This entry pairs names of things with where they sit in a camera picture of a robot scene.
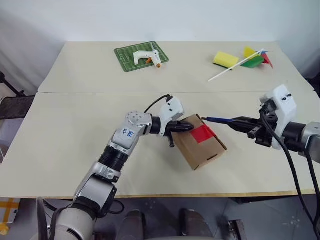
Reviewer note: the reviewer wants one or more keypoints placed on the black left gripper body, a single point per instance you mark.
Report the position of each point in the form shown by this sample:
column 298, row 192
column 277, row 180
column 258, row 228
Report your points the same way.
column 171, row 127

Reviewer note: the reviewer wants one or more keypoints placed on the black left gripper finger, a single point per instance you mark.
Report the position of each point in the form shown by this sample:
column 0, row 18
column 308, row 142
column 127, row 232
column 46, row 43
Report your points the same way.
column 172, row 145
column 185, row 126

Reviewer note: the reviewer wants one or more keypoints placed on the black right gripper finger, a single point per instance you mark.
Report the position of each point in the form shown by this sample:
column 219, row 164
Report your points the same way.
column 245, row 127
column 247, row 120

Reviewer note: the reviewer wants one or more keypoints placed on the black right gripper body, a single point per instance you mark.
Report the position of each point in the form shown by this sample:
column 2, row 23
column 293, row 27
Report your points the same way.
column 257, row 133

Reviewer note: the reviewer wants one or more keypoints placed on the blue pen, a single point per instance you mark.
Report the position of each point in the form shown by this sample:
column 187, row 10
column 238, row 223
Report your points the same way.
column 217, row 119

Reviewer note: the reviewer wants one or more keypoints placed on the brown cardboard box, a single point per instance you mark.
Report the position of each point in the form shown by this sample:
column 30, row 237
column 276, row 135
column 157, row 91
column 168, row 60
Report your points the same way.
column 200, row 155

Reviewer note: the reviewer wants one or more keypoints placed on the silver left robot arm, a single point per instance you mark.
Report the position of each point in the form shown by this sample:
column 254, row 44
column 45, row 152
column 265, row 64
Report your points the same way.
column 125, row 136

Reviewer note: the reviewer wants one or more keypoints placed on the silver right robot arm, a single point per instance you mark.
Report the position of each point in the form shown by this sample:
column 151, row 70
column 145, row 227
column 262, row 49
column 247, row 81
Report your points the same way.
column 305, row 137

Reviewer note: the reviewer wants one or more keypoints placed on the white box with yellow tape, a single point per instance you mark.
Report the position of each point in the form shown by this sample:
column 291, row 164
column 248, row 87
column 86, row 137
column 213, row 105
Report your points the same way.
column 7, row 208

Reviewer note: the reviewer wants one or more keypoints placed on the red tape patch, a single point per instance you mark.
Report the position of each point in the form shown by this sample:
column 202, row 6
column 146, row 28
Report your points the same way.
column 202, row 133

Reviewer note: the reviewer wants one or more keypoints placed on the colourful pinwheel with white stick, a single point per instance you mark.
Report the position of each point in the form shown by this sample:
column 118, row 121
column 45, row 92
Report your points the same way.
column 251, row 63

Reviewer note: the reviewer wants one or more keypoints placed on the yellow sponge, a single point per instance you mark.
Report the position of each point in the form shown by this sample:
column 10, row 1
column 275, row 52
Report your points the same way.
column 225, row 59

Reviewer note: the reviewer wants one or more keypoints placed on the white hot glue gun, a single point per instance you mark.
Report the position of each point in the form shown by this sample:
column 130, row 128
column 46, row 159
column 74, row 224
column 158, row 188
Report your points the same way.
column 141, row 55

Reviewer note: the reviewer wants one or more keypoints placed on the green soccer field mat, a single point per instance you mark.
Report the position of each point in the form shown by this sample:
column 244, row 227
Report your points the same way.
column 125, row 56

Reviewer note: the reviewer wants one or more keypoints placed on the black square pad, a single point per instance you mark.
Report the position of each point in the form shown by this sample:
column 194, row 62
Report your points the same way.
column 15, row 106

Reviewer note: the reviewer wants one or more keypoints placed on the black tripod stand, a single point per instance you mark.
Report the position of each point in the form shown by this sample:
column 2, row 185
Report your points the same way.
column 10, row 86

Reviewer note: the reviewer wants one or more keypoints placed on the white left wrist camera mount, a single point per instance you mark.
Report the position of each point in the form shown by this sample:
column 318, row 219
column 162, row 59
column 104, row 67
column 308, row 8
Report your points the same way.
column 172, row 110

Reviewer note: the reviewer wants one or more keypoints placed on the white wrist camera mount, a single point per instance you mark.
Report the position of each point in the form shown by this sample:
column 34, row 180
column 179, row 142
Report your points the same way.
column 172, row 110
column 285, row 110

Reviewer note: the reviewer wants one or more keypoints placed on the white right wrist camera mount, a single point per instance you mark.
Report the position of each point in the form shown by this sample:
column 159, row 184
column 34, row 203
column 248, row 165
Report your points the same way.
column 285, row 110

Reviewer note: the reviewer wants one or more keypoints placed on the metal floor bracket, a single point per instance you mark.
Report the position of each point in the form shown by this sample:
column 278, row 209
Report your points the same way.
column 237, row 230

